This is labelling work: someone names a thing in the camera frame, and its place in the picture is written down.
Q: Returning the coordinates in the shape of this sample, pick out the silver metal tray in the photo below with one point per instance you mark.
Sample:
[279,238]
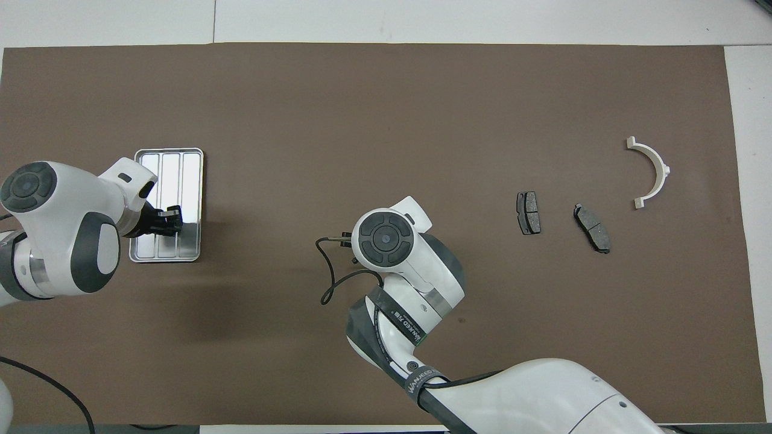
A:
[187,181]

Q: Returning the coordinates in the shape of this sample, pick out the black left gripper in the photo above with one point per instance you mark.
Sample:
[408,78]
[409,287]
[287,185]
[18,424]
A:
[151,222]

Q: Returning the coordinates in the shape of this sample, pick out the white curved plastic bracket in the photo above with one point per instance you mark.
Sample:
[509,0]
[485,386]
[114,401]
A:
[656,163]

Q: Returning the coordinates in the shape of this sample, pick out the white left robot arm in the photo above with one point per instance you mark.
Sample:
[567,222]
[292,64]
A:
[60,193]

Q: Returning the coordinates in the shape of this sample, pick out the dark curved brake pad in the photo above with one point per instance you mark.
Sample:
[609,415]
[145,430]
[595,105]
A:
[593,229]

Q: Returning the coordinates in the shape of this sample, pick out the brown table mat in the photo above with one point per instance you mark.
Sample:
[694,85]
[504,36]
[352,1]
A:
[392,120]

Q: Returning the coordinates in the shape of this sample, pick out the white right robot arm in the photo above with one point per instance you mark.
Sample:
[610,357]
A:
[422,265]

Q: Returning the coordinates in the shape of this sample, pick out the dark rectangular brake pad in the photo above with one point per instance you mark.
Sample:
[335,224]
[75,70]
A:
[529,213]

